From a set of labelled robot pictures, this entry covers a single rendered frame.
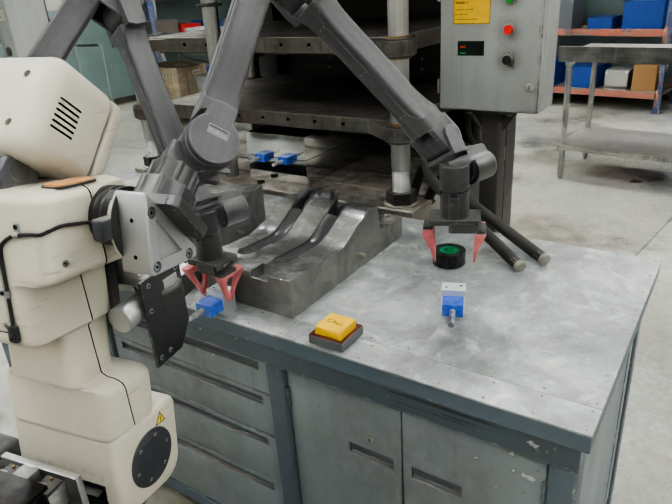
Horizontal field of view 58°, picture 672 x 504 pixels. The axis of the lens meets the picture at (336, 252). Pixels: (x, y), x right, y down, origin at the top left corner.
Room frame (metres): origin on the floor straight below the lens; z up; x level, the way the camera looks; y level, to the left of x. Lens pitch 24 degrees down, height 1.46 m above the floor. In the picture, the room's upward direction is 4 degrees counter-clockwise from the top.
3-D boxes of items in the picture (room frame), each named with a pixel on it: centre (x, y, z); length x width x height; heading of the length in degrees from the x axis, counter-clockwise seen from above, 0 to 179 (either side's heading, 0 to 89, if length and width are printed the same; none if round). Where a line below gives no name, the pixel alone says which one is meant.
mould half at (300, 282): (1.42, 0.06, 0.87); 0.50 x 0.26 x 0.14; 145
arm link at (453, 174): (1.13, -0.24, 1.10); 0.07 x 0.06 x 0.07; 130
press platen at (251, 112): (2.47, 0.03, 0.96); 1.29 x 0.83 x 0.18; 55
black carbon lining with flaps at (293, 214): (1.41, 0.08, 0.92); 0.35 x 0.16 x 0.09; 145
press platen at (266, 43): (2.47, 0.03, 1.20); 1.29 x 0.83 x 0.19; 55
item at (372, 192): (2.48, 0.05, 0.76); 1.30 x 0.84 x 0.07; 55
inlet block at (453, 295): (1.09, -0.23, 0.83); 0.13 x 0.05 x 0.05; 166
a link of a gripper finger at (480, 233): (1.12, -0.26, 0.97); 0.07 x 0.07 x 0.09; 76
